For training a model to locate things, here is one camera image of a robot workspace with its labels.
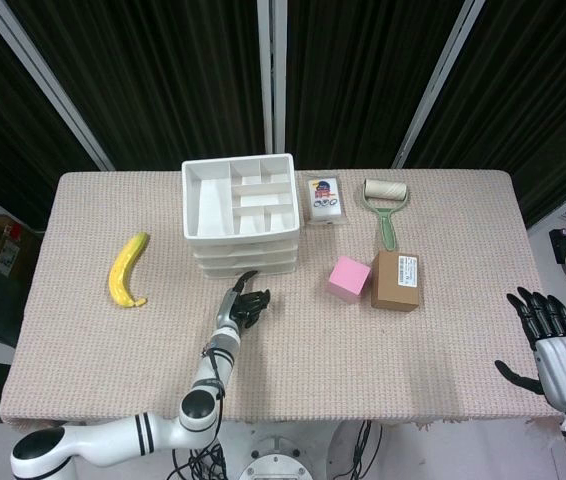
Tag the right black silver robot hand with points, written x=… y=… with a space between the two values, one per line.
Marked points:
x=565 y=367

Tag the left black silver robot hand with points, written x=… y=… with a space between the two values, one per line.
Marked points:
x=228 y=310

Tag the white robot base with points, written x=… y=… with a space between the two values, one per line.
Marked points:
x=283 y=455

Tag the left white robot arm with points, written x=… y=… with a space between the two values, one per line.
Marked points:
x=113 y=435

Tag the yellow banana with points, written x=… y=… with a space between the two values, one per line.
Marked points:
x=125 y=270

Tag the beige woven tablecloth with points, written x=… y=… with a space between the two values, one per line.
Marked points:
x=338 y=360

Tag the pink cube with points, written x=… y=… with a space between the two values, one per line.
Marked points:
x=348 y=277

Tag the white packet with cartoon print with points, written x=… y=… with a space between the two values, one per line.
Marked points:
x=326 y=207

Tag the brown cardboard box with label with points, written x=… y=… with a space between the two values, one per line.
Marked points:
x=393 y=285

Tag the green lint roller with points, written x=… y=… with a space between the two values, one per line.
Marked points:
x=385 y=192

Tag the black curtain panel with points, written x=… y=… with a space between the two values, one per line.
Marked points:
x=538 y=75
x=3 y=125
x=363 y=75
x=163 y=75

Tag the white divider trays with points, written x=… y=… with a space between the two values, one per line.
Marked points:
x=208 y=210

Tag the grey metal post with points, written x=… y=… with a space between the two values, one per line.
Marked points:
x=438 y=80
x=272 y=75
x=43 y=80

